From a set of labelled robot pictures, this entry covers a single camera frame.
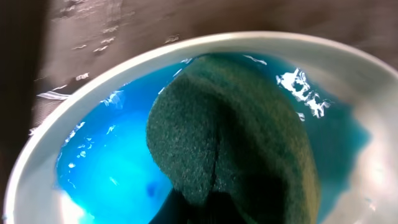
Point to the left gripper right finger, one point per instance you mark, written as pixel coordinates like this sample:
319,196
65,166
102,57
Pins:
227,212

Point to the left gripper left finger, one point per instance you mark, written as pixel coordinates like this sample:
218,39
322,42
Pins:
177,210

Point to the green yellow sponge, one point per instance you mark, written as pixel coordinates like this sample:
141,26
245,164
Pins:
220,126

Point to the white plate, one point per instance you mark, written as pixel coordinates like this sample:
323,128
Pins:
346,98

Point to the dark brown serving tray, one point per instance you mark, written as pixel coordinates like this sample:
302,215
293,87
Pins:
50,43

